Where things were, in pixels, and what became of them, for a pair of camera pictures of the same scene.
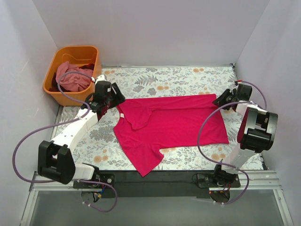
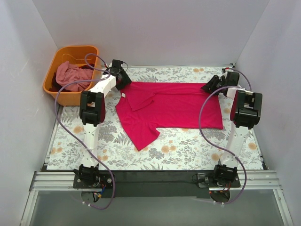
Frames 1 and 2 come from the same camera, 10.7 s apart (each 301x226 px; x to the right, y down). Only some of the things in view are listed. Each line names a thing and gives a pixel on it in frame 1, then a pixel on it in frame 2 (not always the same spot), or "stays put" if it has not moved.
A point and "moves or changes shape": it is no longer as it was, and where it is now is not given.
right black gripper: [225, 97] to [213, 83]
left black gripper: [116, 94] to [123, 80]
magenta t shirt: [143, 127] moves or changes shape
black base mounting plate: [154, 184] stays put
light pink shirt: [73, 82] stays put
